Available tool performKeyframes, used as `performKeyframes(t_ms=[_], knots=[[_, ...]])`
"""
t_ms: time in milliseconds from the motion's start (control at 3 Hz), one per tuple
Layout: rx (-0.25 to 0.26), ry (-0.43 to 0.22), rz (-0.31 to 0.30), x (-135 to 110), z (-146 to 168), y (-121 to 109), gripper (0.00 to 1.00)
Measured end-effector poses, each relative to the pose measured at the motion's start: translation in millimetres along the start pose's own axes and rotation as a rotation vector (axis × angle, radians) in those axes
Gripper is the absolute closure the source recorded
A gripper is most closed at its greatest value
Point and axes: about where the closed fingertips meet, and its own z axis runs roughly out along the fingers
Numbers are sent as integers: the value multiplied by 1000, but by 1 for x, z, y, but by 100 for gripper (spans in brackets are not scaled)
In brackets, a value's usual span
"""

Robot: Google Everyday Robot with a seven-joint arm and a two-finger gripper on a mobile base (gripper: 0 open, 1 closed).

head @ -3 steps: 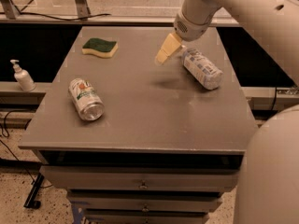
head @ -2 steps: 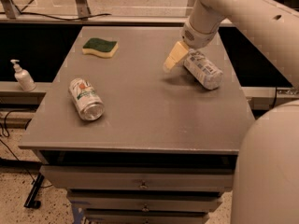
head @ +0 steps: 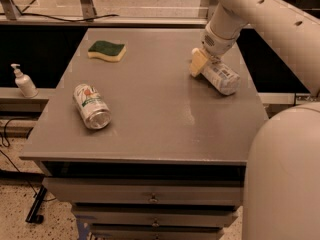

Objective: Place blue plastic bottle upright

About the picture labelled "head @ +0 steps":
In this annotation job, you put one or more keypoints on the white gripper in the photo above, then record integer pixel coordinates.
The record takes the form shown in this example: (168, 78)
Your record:
(218, 45)

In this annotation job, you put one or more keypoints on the blue label plastic bottle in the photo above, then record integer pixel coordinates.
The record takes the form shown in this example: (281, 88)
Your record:
(222, 77)

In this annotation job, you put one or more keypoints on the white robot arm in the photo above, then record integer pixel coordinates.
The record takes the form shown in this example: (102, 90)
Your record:
(282, 180)

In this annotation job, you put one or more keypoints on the white pump dispenser bottle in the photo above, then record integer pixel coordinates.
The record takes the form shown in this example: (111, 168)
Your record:
(24, 82)

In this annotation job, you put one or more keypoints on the green and yellow sponge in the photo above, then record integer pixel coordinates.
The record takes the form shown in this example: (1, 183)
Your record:
(107, 51)

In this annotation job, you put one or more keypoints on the grey drawer cabinet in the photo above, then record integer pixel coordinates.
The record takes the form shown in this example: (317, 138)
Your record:
(170, 164)

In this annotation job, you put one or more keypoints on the white soda can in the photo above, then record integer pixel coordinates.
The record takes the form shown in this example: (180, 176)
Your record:
(91, 106)

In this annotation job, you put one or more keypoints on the black metal floor bracket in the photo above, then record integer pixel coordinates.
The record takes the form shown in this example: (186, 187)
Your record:
(33, 215)

